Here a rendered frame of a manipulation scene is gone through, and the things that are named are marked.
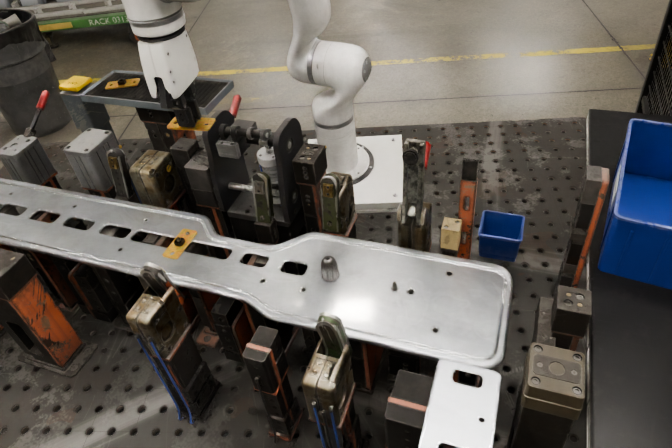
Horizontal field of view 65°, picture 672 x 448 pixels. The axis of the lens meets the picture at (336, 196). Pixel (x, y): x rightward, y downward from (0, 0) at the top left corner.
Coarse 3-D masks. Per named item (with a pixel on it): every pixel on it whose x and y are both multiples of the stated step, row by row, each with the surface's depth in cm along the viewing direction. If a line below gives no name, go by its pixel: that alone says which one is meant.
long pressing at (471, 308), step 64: (0, 192) 132; (64, 192) 129; (64, 256) 113; (128, 256) 110; (192, 256) 108; (320, 256) 105; (384, 256) 103; (448, 256) 101; (384, 320) 92; (448, 320) 91
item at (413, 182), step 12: (408, 144) 95; (420, 144) 94; (408, 156) 92; (420, 156) 94; (408, 168) 98; (420, 168) 96; (408, 180) 99; (420, 180) 97; (408, 192) 100; (420, 192) 98; (420, 204) 100
